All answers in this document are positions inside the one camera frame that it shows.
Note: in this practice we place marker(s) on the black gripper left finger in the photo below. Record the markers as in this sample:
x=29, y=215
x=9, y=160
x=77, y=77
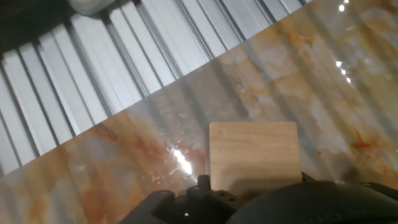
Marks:
x=192, y=205

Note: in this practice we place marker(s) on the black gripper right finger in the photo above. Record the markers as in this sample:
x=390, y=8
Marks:
x=307, y=177

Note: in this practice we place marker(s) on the plain wooden cube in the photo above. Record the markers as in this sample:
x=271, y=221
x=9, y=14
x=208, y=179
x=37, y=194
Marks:
x=255, y=155

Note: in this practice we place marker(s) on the orange grey marble mat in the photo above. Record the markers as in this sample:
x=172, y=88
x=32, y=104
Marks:
x=280, y=93

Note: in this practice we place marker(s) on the white rounded object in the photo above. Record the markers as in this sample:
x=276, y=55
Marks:
x=90, y=6

